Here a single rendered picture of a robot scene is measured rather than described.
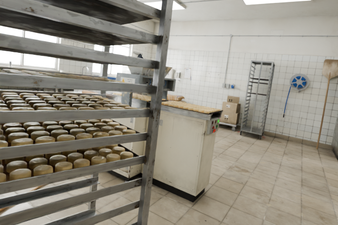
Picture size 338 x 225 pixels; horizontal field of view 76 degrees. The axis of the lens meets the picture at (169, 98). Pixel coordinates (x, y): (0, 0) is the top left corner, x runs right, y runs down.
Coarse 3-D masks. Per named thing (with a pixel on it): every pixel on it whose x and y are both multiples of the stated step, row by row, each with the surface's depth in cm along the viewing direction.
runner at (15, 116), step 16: (0, 112) 51; (16, 112) 53; (32, 112) 56; (48, 112) 58; (64, 112) 61; (80, 112) 64; (96, 112) 67; (112, 112) 71; (128, 112) 75; (144, 112) 79
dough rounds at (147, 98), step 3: (114, 93) 264; (117, 93) 264; (120, 93) 268; (132, 96) 250; (135, 96) 255; (138, 96) 260; (141, 96) 265; (144, 96) 270; (147, 96) 273; (150, 96) 278; (141, 99) 242; (144, 99) 241; (147, 99) 238; (150, 99) 243; (162, 99) 264
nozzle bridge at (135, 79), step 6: (120, 78) 233; (126, 78) 228; (132, 78) 224; (138, 78) 220; (144, 78) 239; (150, 78) 248; (168, 78) 265; (168, 84) 280; (174, 84) 278; (168, 90) 275; (174, 90) 280; (126, 96) 229; (162, 96) 286; (126, 102) 229
